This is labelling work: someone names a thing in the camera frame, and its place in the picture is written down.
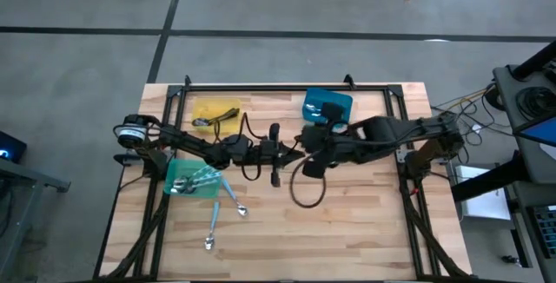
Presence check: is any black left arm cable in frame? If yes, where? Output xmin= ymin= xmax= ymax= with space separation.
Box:
xmin=240 ymin=112 xmax=267 ymax=182

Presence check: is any black beam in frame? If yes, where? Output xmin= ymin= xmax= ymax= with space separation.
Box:
xmin=451 ymin=150 xmax=529 ymax=204

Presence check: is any black aluminium table frame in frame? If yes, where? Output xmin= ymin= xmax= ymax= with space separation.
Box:
xmin=134 ymin=83 xmax=440 ymax=280

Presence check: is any black post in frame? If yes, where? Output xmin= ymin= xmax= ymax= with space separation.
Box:
xmin=510 ymin=42 xmax=556 ymax=82

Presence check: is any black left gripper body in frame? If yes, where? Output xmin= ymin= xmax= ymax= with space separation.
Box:
xmin=236 ymin=122 xmax=283 ymax=188

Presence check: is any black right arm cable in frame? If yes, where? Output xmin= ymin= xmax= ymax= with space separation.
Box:
xmin=289 ymin=151 xmax=328 ymax=209

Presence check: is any grey equipment cart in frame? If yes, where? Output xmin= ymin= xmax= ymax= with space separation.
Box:
xmin=493 ymin=63 xmax=556 ymax=187

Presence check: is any black floor cable tangle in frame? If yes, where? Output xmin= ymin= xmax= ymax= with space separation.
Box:
xmin=433 ymin=83 xmax=516 ymax=154

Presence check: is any thin yellow floor cable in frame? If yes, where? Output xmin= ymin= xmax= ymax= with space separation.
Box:
xmin=432 ymin=88 xmax=490 ymax=122

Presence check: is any coiled black cable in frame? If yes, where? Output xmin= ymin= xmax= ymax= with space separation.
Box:
xmin=515 ymin=86 xmax=556 ymax=122

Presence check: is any black box with blue light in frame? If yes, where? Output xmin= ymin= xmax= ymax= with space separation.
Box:
xmin=0 ymin=130 xmax=28 ymax=165

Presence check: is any black keypad device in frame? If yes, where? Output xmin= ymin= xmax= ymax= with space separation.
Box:
xmin=532 ymin=204 xmax=556 ymax=260

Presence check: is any yellow translucent plastic bin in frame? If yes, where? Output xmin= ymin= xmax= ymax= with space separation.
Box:
xmin=192 ymin=97 xmax=242 ymax=135

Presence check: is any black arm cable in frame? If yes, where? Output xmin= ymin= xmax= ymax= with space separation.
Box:
xmin=289 ymin=151 xmax=328 ymax=209
xmin=240 ymin=112 xmax=267 ymax=182

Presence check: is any black braided cable bundle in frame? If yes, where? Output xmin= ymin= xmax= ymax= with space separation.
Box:
xmin=397 ymin=174 xmax=468 ymax=280
xmin=98 ymin=178 xmax=171 ymax=282

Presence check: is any grey metal desk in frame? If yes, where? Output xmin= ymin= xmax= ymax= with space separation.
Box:
xmin=506 ymin=181 xmax=556 ymax=283
xmin=0 ymin=157 xmax=73 ymax=283

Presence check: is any green translucent plastic bin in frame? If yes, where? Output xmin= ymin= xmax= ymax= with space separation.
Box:
xmin=163 ymin=158 xmax=223 ymax=200

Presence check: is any white box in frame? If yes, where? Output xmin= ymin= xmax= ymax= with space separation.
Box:
xmin=453 ymin=164 xmax=513 ymax=232

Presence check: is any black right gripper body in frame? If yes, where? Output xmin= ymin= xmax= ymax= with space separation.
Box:
xmin=299 ymin=102 xmax=345 ymax=179

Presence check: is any blue flat panel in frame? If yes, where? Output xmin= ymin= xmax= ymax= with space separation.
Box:
xmin=513 ymin=116 xmax=556 ymax=148

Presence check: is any small black floor object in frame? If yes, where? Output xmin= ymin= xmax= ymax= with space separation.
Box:
xmin=501 ymin=254 xmax=522 ymax=269

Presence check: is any blue plastic bin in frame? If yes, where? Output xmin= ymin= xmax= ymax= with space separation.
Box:
xmin=302 ymin=87 xmax=354 ymax=126

